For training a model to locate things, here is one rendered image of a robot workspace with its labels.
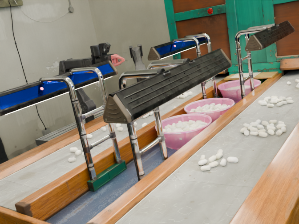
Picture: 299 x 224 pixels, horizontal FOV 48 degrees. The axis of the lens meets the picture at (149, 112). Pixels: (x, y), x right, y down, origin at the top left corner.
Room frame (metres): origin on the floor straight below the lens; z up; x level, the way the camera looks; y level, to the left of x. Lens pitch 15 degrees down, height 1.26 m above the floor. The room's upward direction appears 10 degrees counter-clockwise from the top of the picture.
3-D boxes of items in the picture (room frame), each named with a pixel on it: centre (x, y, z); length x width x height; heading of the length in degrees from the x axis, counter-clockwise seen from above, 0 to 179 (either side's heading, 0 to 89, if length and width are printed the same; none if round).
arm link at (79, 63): (2.11, 0.39, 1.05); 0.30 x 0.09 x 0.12; 52
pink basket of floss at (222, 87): (2.07, -0.59, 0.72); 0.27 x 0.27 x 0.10
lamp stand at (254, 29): (1.81, -0.64, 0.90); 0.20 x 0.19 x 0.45; 142
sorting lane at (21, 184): (1.80, 0.05, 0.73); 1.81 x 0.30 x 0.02; 142
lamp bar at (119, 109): (1.00, -0.11, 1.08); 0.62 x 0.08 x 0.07; 142
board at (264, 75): (2.24, -0.72, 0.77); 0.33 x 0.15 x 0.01; 52
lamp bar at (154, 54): (2.11, -0.27, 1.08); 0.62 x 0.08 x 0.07; 142
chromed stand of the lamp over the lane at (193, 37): (2.05, -0.32, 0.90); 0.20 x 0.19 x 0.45; 142
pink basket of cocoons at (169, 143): (1.50, -0.15, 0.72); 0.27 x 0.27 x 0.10
